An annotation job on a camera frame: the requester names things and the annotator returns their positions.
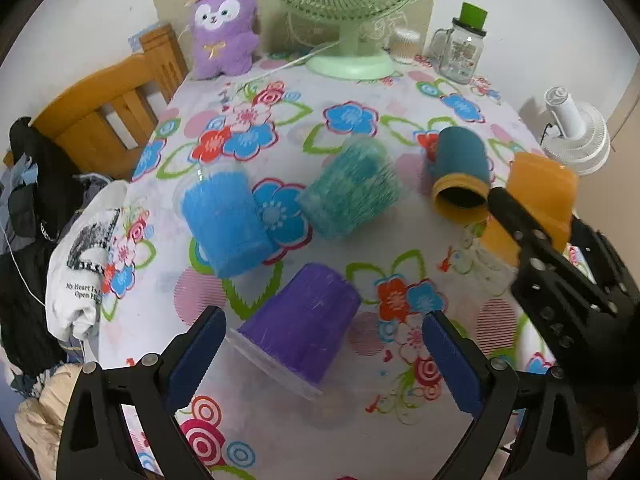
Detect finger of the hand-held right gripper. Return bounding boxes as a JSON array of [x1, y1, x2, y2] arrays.
[[487, 186, 640, 396], [570, 217, 640, 312]]

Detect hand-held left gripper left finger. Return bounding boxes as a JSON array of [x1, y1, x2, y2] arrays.
[[57, 305, 228, 480]]

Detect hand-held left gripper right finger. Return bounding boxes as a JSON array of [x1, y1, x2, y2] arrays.
[[422, 310, 588, 480]]

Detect orange plastic cup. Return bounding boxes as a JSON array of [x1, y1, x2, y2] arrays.
[[480, 152, 580, 268]]

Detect purple plastic cup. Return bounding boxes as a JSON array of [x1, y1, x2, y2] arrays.
[[227, 262, 363, 401]]

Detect blue plastic cup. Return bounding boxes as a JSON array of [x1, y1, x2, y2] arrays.
[[172, 167, 273, 279]]

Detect dark teal cup orange rim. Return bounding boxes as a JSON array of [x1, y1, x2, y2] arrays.
[[431, 126, 492, 224]]

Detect teal glitter plastic cup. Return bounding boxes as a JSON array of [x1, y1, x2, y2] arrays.
[[299, 139, 404, 240]]

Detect small white fan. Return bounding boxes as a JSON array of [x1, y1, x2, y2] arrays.
[[541, 86, 612, 176]]

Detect white printed cloth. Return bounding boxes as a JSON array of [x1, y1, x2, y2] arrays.
[[46, 180, 132, 345]]

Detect floral tablecloth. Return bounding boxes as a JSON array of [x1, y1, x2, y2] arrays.
[[97, 52, 601, 480]]

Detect beige cloth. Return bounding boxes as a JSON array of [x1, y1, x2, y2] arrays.
[[15, 362, 85, 480]]

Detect pile of clothes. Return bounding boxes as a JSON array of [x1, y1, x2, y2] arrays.
[[0, 116, 87, 378]]

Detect glass jar mug green lid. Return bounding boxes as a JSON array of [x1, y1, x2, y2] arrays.
[[429, 2, 489, 85]]

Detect wooden chair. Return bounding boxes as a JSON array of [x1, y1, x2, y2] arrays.
[[2, 23, 190, 182]]

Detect clear cotton swab container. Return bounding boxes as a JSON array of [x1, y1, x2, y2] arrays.
[[388, 27, 424, 65]]

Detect purple plush toy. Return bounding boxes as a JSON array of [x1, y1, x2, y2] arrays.
[[187, 0, 261, 81]]

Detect thin white cable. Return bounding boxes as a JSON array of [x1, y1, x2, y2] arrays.
[[0, 220, 48, 307]]

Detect white fan cable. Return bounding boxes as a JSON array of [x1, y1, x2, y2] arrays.
[[248, 41, 337, 80]]

